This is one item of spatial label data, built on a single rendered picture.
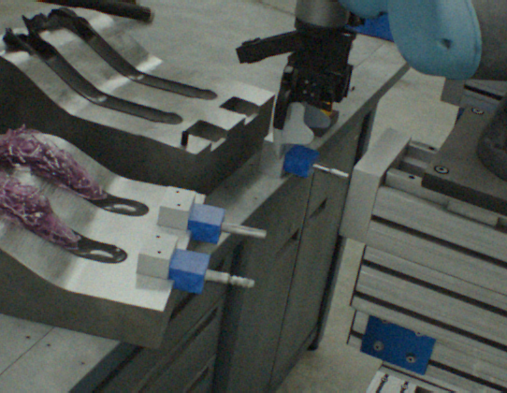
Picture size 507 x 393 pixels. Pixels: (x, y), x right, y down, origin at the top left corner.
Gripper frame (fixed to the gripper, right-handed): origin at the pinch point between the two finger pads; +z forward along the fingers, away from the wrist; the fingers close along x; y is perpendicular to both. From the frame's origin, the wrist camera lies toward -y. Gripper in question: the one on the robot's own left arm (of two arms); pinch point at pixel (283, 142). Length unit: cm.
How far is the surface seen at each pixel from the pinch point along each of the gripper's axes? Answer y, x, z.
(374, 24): -68, 300, 79
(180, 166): -7.0, -19.7, -1.8
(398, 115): -30, 219, 85
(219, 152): -4.9, -12.2, -1.6
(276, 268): -4.0, 20.9, 36.1
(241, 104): -7.9, 0.7, -3.4
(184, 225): 0.4, -32.0, -1.5
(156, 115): -15.5, -11.8, -3.6
